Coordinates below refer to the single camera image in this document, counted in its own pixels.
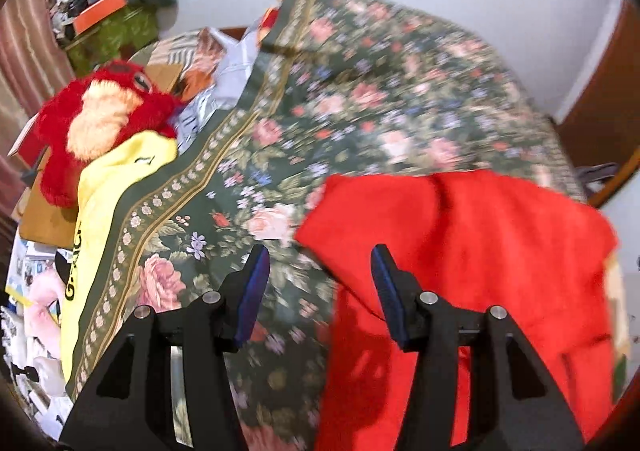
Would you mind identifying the red zip jacket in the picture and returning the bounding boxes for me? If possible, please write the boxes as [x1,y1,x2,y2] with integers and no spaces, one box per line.
[295,170,621,451]

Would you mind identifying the red plush toy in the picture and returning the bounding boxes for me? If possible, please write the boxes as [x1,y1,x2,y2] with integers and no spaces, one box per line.
[37,60,184,208]

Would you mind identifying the green floral bedspread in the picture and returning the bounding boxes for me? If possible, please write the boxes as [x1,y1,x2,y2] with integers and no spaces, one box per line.
[65,0,632,451]

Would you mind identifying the red box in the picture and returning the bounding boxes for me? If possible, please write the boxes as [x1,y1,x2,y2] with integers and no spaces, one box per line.
[7,113,52,172]

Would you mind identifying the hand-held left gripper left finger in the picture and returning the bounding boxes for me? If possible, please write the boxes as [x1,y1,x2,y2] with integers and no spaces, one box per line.
[59,245,271,451]

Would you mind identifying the patchwork printed bag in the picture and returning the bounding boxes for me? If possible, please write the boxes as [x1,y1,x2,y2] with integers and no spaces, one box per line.
[145,26,267,152]

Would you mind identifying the orange box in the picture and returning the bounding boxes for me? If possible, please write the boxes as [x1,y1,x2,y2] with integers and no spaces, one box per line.
[73,0,126,32]

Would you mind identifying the yellow cloth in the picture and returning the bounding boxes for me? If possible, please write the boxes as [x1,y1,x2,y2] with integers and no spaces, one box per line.
[59,131,179,383]

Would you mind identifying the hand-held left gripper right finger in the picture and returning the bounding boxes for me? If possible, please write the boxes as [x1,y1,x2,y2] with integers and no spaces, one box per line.
[371,244,587,451]

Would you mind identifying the dark object by door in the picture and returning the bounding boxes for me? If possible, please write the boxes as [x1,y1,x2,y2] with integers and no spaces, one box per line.
[574,162,622,188]

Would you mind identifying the green patterned cloth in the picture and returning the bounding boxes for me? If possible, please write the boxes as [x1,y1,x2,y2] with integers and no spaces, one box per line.
[65,3,162,78]

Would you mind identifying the striped brown curtain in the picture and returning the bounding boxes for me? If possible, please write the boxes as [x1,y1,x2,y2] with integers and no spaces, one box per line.
[0,0,76,222]

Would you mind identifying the pile of magazines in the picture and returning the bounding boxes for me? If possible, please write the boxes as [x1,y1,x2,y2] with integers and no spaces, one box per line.
[0,236,76,438]

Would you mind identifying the brown cardboard box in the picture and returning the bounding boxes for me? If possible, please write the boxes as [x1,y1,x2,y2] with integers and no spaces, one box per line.
[19,156,82,250]

